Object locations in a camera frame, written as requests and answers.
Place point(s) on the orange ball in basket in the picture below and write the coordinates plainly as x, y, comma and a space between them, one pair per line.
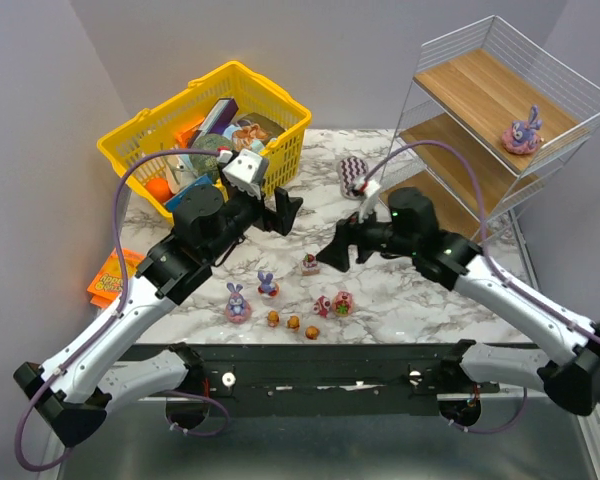
159, 189

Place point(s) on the orange bear toy left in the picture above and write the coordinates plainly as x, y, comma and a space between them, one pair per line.
273, 319

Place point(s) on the orange scrub daddy box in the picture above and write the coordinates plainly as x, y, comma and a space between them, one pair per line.
107, 284

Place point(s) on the white wire wooden shelf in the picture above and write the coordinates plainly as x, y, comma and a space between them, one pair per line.
469, 85

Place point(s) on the orange bear toy right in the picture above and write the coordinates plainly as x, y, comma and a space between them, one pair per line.
312, 333

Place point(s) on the orange bear toy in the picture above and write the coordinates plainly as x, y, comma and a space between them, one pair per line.
293, 323
312, 333
273, 319

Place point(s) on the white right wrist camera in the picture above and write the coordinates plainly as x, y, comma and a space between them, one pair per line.
368, 190

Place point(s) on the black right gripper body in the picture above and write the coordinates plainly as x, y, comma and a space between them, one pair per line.
356, 238

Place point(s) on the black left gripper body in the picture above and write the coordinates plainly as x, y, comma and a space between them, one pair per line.
268, 215

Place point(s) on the orange bear toy middle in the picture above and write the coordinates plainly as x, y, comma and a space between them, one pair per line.
293, 323

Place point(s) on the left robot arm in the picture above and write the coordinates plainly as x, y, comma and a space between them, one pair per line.
76, 389

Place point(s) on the purple bunny donut toy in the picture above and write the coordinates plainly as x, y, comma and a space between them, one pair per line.
522, 137

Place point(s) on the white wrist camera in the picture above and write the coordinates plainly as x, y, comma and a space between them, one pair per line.
368, 190
246, 172

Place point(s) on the purple box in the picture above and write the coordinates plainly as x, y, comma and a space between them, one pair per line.
216, 121

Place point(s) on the pink strawberry donut toy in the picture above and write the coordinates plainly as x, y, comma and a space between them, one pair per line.
343, 304

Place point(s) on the white bag in basket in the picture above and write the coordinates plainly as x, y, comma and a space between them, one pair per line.
179, 171

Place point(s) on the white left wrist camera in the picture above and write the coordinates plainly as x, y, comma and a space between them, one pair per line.
246, 172

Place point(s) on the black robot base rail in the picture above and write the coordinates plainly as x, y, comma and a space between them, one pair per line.
334, 380

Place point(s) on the small purple bunny toy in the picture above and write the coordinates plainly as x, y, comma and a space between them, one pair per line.
267, 287

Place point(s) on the orange candy box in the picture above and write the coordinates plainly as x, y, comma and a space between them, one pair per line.
186, 134

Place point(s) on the chips bag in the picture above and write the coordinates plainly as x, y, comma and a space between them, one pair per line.
252, 132

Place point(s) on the red white clown toy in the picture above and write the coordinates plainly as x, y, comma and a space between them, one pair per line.
322, 306

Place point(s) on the blue box in basket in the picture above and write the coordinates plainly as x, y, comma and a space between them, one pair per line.
174, 202

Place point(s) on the green netted melon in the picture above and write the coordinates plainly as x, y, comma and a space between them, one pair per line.
207, 164

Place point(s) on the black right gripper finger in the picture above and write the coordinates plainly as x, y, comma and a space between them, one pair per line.
336, 253
346, 228

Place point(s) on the strawberry cake toy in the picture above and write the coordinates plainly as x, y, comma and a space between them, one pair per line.
309, 265

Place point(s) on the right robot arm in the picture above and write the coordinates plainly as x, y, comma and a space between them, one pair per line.
565, 362

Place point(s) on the purple wavy striped sponge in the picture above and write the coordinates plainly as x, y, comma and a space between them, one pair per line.
349, 170

